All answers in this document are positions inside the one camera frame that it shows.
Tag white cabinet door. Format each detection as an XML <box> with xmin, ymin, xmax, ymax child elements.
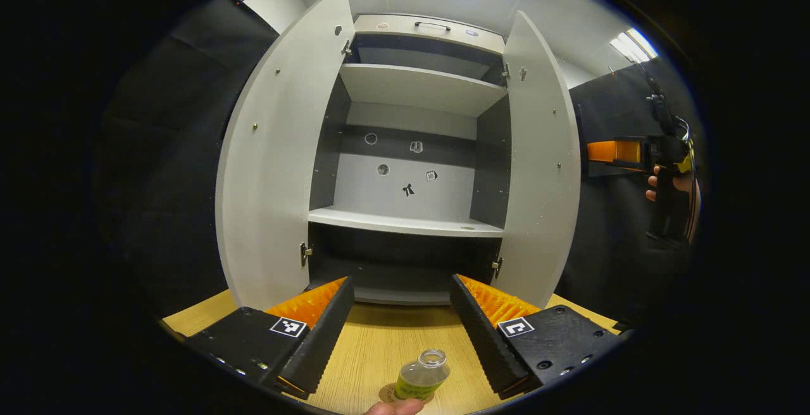
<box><xmin>215</xmin><ymin>0</ymin><xmax>356</xmax><ymax>310</ymax></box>
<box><xmin>490</xmin><ymin>10</ymin><xmax>582</xmax><ymax>309</ymax></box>

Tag black backdrop cloth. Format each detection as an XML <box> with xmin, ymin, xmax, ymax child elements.
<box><xmin>95</xmin><ymin>0</ymin><xmax>704</xmax><ymax>330</ymax></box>

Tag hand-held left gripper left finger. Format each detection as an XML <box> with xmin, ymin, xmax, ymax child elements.
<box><xmin>182</xmin><ymin>276</ymin><xmax>356</xmax><ymax>401</ymax></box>

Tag green label plastic bottle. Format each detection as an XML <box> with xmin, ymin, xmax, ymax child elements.
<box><xmin>394</xmin><ymin>349</ymin><xmax>452</xmax><ymax>402</ymax></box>

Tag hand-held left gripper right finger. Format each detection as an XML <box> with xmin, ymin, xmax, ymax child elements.
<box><xmin>449</xmin><ymin>273</ymin><xmax>625</xmax><ymax>401</ymax></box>

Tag small ceiling light panel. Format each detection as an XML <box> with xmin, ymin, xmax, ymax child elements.
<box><xmin>609</xmin><ymin>27</ymin><xmax>659</xmax><ymax>65</ymax></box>

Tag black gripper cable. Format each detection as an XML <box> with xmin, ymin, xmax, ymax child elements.
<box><xmin>639</xmin><ymin>64</ymin><xmax>690</xmax><ymax>144</ymax></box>

